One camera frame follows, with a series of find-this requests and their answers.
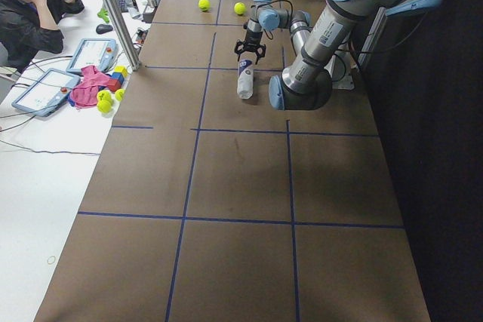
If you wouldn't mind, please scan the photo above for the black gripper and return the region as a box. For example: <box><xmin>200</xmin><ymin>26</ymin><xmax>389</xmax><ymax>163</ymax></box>
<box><xmin>234</xmin><ymin>29</ymin><xmax>266</xmax><ymax>65</ymax></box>

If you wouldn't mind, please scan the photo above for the clear tennis ball can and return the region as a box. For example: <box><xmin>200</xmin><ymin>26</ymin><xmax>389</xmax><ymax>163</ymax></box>
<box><xmin>237</xmin><ymin>59</ymin><xmax>254</xmax><ymax>100</ymax></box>

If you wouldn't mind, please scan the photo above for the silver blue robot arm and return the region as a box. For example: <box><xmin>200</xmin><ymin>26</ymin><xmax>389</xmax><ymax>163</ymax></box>
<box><xmin>234</xmin><ymin>0</ymin><xmax>442</xmax><ymax>110</ymax></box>

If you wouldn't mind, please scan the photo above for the tennis ball beside cloth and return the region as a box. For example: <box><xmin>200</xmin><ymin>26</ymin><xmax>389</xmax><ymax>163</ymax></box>
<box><xmin>97</xmin><ymin>89</ymin><xmax>112</xmax><ymax>104</ymax></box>

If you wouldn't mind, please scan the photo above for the blue cube block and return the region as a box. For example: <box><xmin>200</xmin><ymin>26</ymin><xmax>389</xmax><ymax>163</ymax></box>
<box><xmin>111</xmin><ymin>72</ymin><xmax>125</xmax><ymax>84</ymax></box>

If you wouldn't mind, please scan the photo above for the yellow cube block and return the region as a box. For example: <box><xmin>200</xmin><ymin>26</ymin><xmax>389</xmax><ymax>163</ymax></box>
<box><xmin>113</xmin><ymin>66</ymin><xmax>128</xmax><ymax>79</ymax></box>

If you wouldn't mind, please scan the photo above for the red cube block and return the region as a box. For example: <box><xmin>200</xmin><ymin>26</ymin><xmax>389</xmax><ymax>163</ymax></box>
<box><xmin>106</xmin><ymin>78</ymin><xmax>122</xmax><ymax>92</ymax></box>

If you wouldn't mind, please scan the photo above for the upper teach pendant tablet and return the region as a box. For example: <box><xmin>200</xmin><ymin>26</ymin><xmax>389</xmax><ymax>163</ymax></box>
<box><xmin>66</xmin><ymin>38</ymin><xmax>118</xmax><ymax>75</ymax></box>

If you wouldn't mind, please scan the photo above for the teach pendant tablet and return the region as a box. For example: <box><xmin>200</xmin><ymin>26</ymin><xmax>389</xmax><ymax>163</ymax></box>
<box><xmin>66</xmin><ymin>38</ymin><xmax>118</xmax><ymax>75</ymax></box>
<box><xmin>11</xmin><ymin>69</ymin><xmax>81</xmax><ymax>117</ymax></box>

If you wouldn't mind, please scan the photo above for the black computer mouse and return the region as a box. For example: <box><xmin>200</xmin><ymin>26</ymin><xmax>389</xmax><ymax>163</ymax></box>
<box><xmin>95</xmin><ymin>24</ymin><xmax>113</xmax><ymax>35</ymax></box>

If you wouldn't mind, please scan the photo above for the green plastic tool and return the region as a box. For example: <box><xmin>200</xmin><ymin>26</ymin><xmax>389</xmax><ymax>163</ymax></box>
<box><xmin>97</xmin><ymin>8</ymin><xmax>110</xmax><ymax>24</ymax></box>

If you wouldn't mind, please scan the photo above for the pink cloth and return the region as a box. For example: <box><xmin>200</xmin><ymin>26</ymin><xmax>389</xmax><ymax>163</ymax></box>
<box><xmin>69</xmin><ymin>66</ymin><xmax>110</xmax><ymax>109</ymax></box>

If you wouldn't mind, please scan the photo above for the lower teach pendant tablet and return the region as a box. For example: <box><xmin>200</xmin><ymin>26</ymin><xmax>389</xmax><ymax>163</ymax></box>
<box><xmin>11</xmin><ymin>69</ymin><xmax>81</xmax><ymax>117</ymax></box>

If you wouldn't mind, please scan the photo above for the seated person in black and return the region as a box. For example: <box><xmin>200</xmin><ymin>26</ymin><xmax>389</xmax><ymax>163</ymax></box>
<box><xmin>1</xmin><ymin>0</ymin><xmax>85</xmax><ymax>72</ymax></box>

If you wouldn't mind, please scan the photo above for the yellow rubber band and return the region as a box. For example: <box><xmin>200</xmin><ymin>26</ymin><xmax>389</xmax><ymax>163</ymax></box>
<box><xmin>47</xmin><ymin>256</ymin><xmax>57</xmax><ymax>265</ymax></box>

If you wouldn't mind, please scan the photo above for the aluminium frame post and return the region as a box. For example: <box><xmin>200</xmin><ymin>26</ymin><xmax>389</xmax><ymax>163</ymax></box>
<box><xmin>103</xmin><ymin>0</ymin><xmax>140</xmax><ymax>71</ymax></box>

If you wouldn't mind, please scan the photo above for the yellow tennis ball by post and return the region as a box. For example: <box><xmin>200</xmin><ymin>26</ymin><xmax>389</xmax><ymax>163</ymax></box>
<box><xmin>114</xmin><ymin>88</ymin><xmax>125</xmax><ymax>102</ymax></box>

